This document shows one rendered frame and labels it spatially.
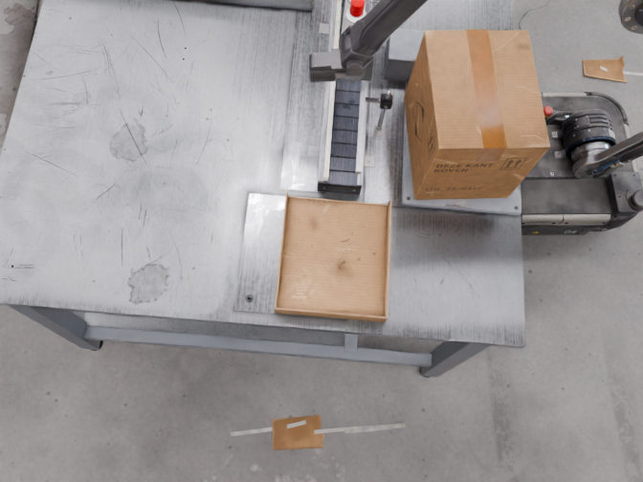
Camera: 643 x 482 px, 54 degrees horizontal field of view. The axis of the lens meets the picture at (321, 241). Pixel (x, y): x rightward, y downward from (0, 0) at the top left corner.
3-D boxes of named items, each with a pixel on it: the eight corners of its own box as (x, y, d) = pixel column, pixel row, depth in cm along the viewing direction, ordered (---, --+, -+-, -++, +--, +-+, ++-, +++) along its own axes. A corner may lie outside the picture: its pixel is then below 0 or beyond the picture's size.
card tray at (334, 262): (286, 196, 157) (286, 189, 153) (388, 205, 158) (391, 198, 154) (274, 313, 147) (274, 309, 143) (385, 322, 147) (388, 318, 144)
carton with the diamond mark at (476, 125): (403, 96, 166) (424, 29, 141) (492, 95, 168) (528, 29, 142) (413, 200, 156) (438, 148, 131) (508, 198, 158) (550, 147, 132)
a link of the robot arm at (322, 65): (363, 64, 132) (361, 29, 134) (308, 66, 132) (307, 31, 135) (361, 92, 144) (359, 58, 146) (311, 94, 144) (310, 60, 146)
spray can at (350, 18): (340, 46, 167) (347, -9, 148) (360, 48, 167) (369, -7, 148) (339, 62, 165) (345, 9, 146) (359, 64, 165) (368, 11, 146)
